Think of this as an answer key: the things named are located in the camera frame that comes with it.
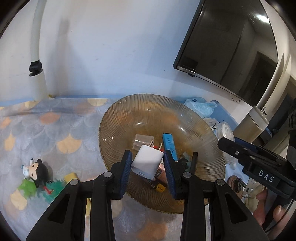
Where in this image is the blue rectangular box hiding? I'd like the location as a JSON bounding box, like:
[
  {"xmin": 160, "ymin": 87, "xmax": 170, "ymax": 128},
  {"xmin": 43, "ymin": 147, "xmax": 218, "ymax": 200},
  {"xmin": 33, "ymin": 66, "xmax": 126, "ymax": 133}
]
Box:
[{"xmin": 163, "ymin": 133, "xmax": 178, "ymax": 162}]

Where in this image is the black yellow battery pack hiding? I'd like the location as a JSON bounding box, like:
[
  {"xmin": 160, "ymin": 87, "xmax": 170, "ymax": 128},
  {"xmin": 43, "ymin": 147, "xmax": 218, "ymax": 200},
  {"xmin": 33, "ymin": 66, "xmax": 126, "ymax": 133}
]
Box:
[{"xmin": 150, "ymin": 180, "xmax": 167, "ymax": 193}]

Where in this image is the person's right hand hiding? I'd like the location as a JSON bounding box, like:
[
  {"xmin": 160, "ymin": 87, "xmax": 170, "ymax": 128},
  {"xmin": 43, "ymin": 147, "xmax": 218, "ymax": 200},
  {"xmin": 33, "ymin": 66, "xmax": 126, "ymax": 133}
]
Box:
[{"xmin": 253, "ymin": 189, "xmax": 287, "ymax": 226}]

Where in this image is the white cylindrical appliance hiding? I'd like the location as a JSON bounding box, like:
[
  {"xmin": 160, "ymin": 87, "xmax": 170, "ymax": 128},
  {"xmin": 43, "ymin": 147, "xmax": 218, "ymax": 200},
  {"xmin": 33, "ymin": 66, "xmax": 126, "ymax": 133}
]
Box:
[{"xmin": 233, "ymin": 106, "xmax": 269, "ymax": 143}]

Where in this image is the white floor lamp pole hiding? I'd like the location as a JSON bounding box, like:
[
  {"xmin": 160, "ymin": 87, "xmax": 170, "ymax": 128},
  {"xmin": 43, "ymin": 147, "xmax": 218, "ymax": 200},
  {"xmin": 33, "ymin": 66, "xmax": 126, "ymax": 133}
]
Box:
[{"xmin": 29, "ymin": 0, "xmax": 48, "ymax": 101}]

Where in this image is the yellow foam block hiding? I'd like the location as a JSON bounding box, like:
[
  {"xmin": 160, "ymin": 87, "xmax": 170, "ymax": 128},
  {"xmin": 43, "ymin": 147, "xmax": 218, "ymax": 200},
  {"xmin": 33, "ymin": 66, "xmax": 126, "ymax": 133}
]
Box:
[{"xmin": 64, "ymin": 172, "xmax": 78, "ymax": 184}]

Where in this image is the green toy figure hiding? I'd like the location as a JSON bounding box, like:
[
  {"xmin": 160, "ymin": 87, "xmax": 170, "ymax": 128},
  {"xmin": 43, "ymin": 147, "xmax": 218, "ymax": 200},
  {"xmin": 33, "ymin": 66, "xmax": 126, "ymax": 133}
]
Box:
[{"xmin": 18, "ymin": 179, "xmax": 37, "ymax": 199}]

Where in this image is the amber ribbed glass bowl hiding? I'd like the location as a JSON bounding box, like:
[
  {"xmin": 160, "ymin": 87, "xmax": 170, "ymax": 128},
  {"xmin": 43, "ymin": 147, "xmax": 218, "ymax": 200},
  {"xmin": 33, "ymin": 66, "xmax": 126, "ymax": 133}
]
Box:
[{"xmin": 98, "ymin": 93, "xmax": 226, "ymax": 215}]

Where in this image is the black haired mouse figurine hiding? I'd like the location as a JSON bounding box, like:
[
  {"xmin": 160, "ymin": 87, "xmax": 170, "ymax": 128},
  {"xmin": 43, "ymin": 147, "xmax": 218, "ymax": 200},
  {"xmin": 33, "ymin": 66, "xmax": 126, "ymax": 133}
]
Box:
[{"xmin": 21, "ymin": 158, "xmax": 50, "ymax": 188}]

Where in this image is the black wall television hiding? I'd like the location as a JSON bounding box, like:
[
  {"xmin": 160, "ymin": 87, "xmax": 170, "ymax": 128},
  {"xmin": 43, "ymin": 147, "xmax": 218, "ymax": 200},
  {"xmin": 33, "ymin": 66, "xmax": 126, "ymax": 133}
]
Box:
[{"xmin": 173, "ymin": 0, "xmax": 278, "ymax": 106}]

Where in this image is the blue plastic bag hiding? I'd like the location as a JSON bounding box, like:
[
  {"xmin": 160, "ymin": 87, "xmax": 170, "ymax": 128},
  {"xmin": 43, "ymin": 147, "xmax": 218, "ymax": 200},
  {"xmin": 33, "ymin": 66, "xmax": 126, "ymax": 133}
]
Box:
[{"xmin": 184, "ymin": 97, "xmax": 217, "ymax": 118}]

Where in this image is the patterned grey orange rug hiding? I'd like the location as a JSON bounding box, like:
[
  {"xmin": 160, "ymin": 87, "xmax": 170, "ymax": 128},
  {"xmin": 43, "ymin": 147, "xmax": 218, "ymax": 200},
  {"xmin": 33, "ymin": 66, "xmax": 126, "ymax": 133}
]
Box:
[{"xmin": 1, "ymin": 98, "xmax": 183, "ymax": 240}]

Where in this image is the red dress doll figurine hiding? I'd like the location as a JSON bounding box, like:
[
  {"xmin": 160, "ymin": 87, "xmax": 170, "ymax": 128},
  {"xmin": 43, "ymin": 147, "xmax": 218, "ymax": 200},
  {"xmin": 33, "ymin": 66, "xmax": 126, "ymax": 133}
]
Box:
[{"xmin": 153, "ymin": 158, "xmax": 167, "ymax": 184}]

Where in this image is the white power adapter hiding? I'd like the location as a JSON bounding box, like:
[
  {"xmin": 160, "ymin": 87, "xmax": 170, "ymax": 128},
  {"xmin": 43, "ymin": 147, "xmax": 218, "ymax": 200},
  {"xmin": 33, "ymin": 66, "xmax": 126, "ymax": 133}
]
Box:
[{"xmin": 131, "ymin": 145, "xmax": 164, "ymax": 180}]

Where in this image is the teal dragon toy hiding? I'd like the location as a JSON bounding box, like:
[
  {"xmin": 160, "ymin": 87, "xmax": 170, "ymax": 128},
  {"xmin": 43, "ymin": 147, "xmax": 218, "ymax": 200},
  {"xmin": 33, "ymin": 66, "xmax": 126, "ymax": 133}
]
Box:
[{"xmin": 37, "ymin": 180, "xmax": 66, "ymax": 204}]

